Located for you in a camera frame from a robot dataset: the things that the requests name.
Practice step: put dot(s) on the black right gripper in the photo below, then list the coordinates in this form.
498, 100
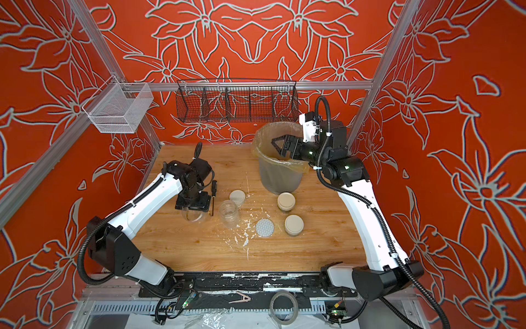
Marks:
293, 144

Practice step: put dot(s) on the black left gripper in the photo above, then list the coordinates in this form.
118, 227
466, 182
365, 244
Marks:
203, 205

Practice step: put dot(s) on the jar with foil seal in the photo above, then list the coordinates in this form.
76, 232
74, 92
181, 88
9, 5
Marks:
193, 216

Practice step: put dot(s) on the clear jar with tea leaves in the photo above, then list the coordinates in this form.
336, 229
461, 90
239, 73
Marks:
229, 214

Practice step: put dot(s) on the beige jar lid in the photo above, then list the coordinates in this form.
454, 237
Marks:
238, 197

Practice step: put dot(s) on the beige lidded jar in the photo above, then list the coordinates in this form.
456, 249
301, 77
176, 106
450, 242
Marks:
286, 201
294, 225

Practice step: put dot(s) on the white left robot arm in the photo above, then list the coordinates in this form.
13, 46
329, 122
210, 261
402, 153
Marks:
108, 249

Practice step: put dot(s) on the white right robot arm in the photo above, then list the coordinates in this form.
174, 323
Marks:
389, 268

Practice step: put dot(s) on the yellow plastic bin liner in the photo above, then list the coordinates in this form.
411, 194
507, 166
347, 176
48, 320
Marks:
266, 153

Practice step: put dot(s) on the red clip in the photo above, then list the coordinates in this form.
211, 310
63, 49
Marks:
243, 298

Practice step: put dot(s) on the crumpled clear plastic film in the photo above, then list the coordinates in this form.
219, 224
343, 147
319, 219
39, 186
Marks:
211, 320

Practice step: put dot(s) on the clear tape roll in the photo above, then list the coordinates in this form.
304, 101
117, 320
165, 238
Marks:
283, 308

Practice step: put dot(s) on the black handled screwdriver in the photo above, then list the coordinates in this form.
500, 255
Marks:
213, 195

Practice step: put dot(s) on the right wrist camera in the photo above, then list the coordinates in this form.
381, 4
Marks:
310, 125

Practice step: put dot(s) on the black wire wall basket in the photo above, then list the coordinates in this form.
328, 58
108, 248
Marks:
241, 100

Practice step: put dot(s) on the white cable duct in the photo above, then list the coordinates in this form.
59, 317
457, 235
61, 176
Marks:
148, 308

